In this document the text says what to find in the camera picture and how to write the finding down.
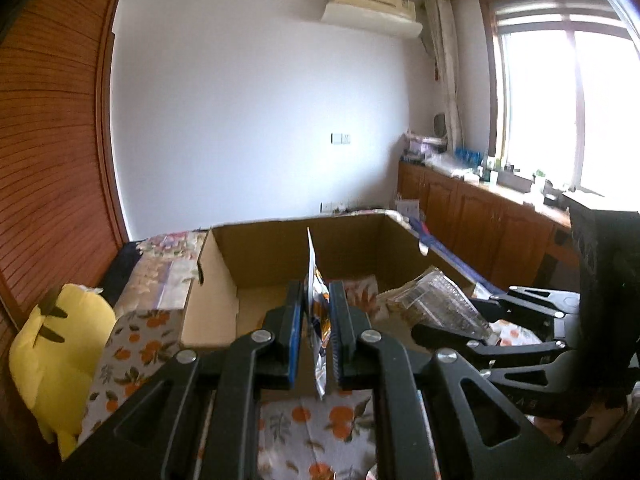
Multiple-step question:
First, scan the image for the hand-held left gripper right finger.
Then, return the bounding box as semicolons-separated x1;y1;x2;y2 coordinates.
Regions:
327;280;582;480

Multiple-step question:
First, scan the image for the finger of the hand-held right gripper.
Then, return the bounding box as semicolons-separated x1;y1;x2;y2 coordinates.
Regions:
472;286;583;335
411;322;601;418

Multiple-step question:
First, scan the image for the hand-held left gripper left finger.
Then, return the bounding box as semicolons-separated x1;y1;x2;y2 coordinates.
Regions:
60;280;306;480

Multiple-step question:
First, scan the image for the white blue yellow snack packet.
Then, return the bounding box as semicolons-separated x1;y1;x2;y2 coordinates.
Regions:
305;227;334;401

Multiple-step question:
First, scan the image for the brown cardboard box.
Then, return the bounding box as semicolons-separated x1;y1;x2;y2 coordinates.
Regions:
179;211;478;357

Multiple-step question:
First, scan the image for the clear brown snack packet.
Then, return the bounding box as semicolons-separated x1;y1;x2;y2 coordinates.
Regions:
375;266;494;344

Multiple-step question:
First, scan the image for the black desk device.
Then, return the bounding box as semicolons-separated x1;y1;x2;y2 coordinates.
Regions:
542;185;607;212

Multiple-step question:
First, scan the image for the wooden sideboard cabinet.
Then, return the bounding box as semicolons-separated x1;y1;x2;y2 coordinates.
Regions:
397;160;582;292

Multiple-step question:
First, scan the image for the orange fruit print bed sheet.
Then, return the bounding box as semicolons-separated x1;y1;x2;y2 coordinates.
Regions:
77;307;543;480

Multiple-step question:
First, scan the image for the floral blanket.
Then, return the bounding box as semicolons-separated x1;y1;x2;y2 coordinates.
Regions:
114;230;210;312

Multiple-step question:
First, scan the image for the stack of small boxes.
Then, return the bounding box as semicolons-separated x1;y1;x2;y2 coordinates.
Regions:
405;132;447;166

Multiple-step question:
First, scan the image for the wooden framed window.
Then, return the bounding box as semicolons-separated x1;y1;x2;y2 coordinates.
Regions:
479;0;640;202

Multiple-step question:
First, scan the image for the yellow plush toy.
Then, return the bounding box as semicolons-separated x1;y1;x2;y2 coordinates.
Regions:
9;284;117;462

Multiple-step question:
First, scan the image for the pale curtain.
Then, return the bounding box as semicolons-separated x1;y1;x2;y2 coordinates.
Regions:
425;0;467;154

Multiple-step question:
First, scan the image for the wooden wardrobe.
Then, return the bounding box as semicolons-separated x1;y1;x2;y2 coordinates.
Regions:
0;0;132;480

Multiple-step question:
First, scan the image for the wall air conditioner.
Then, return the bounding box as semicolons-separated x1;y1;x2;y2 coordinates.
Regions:
320;0;424;39

